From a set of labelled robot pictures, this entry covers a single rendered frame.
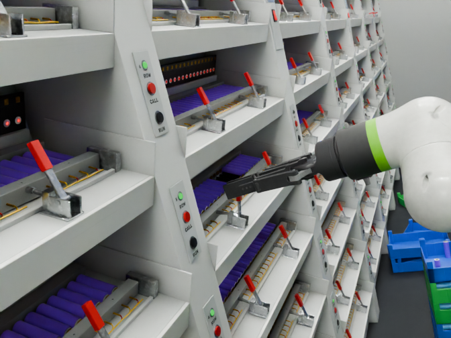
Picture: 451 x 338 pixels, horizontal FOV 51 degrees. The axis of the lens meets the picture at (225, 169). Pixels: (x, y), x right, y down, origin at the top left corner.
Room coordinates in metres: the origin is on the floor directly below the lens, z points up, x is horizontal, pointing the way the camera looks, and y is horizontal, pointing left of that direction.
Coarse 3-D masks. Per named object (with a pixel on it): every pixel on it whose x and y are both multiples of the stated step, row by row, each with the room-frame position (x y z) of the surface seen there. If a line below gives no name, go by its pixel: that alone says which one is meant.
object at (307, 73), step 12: (288, 60) 1.95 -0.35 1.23; (300, 60) 1.96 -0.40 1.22; (312, 60) 1.78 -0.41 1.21; (324, 60) 1.92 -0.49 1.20; (300, 72) 1.71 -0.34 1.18; (312, 72) 1.78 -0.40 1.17; (324, 72) 1.85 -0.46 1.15; (300, 84) 1.53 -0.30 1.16; (312, 84) 1.62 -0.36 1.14; (324, 84) 1.84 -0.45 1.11; (300, 96) 1.47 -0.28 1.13
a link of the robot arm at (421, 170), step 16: (432, 144) 0.67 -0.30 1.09; (448, 144) 0.66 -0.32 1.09; (416, 160) 0.66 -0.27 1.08; (432, 160) 0.64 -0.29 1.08; (448, 160) 0.64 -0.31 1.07; (416, 176) 0.64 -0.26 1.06; (432, 176) 0.62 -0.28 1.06; (448, 176) 0.61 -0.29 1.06; (416, 192) 0.63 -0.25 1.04; (432, 192) 0.61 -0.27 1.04; (448, 192) 0.60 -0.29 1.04; (416, 208) 0.63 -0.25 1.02; (432, 208) 0.61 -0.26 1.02; (448, 208) 0.60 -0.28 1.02; (432, 224) 0.62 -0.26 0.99; (448, 224) 0.61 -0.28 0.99
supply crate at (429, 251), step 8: (424, 240) 1.63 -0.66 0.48; (424, 248) 1.63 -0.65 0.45; (432, 248) 1.64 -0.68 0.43; (440, 248) 1.63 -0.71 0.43; (424, 256) 1.55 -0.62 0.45; (432, 256) 1.63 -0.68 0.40; (440, 256) 1.62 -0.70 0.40; (424, 264) 1.56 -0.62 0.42; (432, 264) 1.46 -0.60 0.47; (440, 264) 1.56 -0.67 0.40; (448, 264) 1.55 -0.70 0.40; (432, 272) 1.46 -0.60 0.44; (440, 272) 1.45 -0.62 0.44; (448, 272) 1.44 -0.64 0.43; (432, 280) 1.46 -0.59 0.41; (440, 280) 1.45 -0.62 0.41; (448, 280) 1.45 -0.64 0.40
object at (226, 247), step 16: (240, 144) 1.35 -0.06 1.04; (256, 144) 1.33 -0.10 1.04; (272, 160) 1.29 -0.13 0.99; (256, 192) 1.09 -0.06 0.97; (272, 192) 1.09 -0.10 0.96; (288, 192) 1.20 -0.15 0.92; (256, 208) 1.00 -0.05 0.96; (272, 208) 1.06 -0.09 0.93; (256, 224) 0.94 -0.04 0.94; (224, 240) 0.85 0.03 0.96; (240, 240) 0.85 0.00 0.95; (224, 256) 0.79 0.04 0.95; (240, 256) 0.87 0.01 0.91; (224, 272) 0.79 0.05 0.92
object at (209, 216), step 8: (264, 160) 1.25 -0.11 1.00; (256, 168) 1.18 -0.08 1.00; (264, 168) 1.24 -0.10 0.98; (224, 200) 0.97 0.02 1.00; (232, 200) 1.01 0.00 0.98; (208, 208) 0.93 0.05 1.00; (216, 208) 0.93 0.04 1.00; (224, 208) 0.97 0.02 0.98; (200, 216) 0.89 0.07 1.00; (208, 216) 0.89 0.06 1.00; (216, 216) 0.93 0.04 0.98; (208, 224) 0.89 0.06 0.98
